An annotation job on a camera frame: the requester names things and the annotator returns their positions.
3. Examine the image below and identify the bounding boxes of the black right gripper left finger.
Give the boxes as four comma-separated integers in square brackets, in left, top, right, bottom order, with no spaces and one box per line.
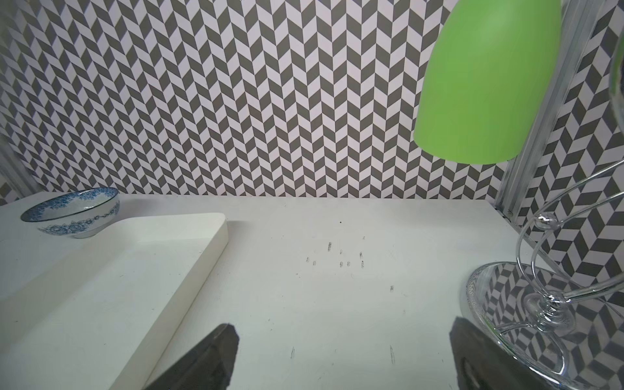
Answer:
[146,323,240,389]

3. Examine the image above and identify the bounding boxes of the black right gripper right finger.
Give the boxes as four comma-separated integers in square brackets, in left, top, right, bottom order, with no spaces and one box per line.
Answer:
[449,317,552,390]

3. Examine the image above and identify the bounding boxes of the white rectangular storage tray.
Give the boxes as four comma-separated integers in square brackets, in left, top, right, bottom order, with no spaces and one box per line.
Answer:
[1,213,228,389]

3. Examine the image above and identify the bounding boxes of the blue white porcelain bowl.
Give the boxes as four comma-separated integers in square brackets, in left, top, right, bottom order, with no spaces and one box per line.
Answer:
[20,187,120,239]

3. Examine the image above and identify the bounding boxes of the green plastic wine glass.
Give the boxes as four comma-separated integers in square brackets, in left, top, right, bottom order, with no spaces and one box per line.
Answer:
[414,0,562,165]

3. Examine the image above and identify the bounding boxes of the chrome wire glass rack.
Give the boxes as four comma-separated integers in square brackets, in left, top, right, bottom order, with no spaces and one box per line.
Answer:
[465,28,624,390]

